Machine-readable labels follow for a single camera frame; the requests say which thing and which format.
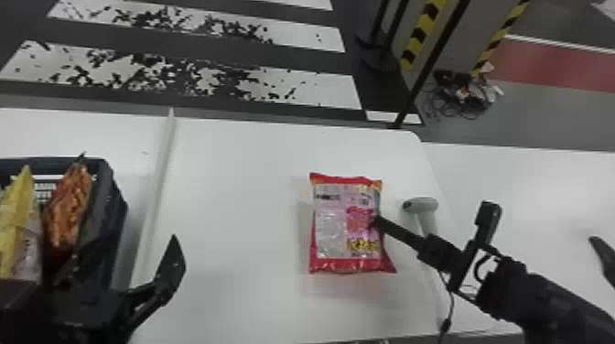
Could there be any orange snack packet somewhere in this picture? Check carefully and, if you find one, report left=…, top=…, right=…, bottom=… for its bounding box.
left=40, top=153, right=94, bottom=285

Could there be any blue basket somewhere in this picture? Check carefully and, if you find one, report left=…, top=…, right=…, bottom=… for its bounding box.
left=0, top=156, right=129, bottom=301

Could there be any red snack packet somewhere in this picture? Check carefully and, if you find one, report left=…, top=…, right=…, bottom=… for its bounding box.
left=307, top=172, right=398, bottom=275

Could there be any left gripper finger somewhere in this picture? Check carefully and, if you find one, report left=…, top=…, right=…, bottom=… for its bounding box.
left=124, top=234, right=188, bottom=334

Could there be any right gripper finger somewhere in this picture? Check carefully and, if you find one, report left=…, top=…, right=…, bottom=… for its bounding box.
left=372, top=214, right=427, bottom=252

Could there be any yellow black striped post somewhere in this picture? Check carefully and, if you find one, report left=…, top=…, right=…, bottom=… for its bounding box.
left=398, top=0, right=449, bottom=72
left=469, top=0, right=531, bottom=78

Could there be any yellow snack packet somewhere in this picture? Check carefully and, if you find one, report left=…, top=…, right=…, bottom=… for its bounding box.
left=0, top=164, right=42, bottom=282

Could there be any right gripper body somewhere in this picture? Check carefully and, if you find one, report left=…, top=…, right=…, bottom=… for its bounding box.
left=416, top=232, right=470, bottom=278

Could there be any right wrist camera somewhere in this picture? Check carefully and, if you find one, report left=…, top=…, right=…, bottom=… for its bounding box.
left=448, top=200, right=503, bottom=293

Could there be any tangled black cable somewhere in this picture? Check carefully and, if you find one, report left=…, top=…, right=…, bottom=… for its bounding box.
left=422, top=68, right=504, bottom=121

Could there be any hand scanner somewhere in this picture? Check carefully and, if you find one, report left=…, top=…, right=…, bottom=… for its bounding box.
left=402, top=196, right=440, bottom=238

